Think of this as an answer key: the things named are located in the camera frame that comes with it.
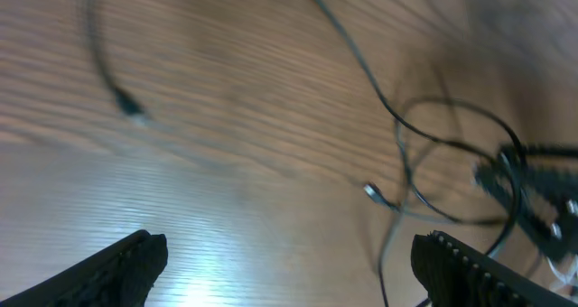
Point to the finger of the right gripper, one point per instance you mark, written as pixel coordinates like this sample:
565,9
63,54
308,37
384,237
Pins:
548,184

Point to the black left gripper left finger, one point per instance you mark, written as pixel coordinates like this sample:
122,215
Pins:
121,275

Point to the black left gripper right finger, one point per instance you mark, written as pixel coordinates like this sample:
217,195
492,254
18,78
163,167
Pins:
456,275

